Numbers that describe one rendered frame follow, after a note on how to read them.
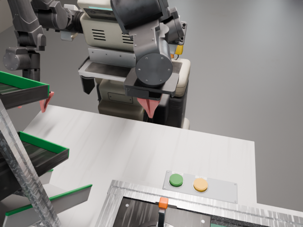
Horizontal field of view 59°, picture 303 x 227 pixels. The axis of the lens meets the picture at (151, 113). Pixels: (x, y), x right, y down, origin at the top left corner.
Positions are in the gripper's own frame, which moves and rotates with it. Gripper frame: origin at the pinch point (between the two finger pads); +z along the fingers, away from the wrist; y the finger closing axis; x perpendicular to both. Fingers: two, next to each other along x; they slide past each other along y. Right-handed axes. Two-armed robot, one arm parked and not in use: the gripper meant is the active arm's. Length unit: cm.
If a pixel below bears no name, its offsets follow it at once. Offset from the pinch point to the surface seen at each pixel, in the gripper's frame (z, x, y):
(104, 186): 37.2, 2.2, -16.1
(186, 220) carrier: 26.2, -8.9, 11.5
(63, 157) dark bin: 3.2, -13.8, -14.8
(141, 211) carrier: 26.3, -9.3, -0.3
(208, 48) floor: 118, 271, 12
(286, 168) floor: 121, 99, 81
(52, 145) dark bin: 3.0, -11.6, -18.5
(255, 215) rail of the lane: 27.5, -2.5, 29.1
